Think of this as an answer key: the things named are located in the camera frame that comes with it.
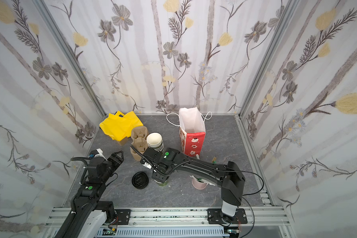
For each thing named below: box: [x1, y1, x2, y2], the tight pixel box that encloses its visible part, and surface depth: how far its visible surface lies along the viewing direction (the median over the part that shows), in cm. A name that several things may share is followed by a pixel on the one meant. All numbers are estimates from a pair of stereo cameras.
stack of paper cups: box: [146, 132, 165, 153], surface depth 86 cm
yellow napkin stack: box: [99, 110, 144, 142], surface depth 109 cm
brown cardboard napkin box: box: [119, 136, 129, 146], surface depth 103 cm
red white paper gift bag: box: [166, 106, 213, 157], surface depth 88 cm
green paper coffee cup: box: [151, 171, 171, 187], surface depth 66 cm
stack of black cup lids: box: [131, 171, 150, 190], surface depth 84 cm
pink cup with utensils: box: [189, 175, 210, 190], surface depth 80 cm
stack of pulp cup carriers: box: [130, 125, 149, 161], surface depth 93 cm
